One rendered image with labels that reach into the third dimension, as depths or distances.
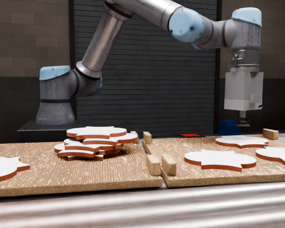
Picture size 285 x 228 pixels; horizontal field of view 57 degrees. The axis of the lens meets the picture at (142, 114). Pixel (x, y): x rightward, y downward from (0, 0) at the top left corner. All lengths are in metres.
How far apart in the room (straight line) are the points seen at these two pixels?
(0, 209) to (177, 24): 0.53
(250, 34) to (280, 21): 6.46
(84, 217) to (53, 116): 0.70
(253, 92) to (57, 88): 0.69
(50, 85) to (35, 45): 4.36
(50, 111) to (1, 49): 4.48
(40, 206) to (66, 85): 0.69
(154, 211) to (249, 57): 0.50
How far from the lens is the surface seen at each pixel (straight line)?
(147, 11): 0.77
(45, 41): 5.40
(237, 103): 0.76
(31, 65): 5.39
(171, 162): 0.49
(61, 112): 1.06
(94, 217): 0.41
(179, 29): 0.68
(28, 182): 0.51
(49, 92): 1.07
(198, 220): 0.39
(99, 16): 5.48
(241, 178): 0.53
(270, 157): 0.65
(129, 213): 0.41
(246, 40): 0.77
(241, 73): 0.75
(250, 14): 0.78
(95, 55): 1.10
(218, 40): 0.80
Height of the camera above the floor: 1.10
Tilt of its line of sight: 6 degrees down
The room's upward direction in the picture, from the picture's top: straight up
